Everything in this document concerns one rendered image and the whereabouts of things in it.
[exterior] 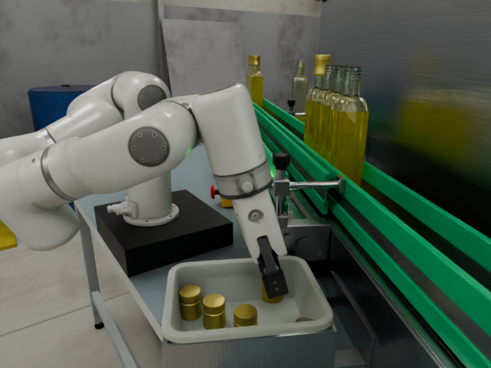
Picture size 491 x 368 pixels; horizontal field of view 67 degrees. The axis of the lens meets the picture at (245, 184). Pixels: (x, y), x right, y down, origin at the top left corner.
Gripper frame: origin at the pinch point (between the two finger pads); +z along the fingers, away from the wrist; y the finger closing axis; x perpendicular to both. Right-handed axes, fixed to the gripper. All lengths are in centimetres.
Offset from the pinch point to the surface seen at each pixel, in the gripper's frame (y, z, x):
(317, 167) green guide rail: 16.8, -8.4, -14.2
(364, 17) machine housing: 51, -31, -42
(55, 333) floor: 94, 60, 97
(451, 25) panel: 11.0, -26.9, -38.3
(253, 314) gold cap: -4.5, 2.1, 4.1
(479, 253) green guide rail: -13.6, -4.2, -23.1
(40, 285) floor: 133, 54, 117
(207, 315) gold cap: -1.8, 2.0, 11.0
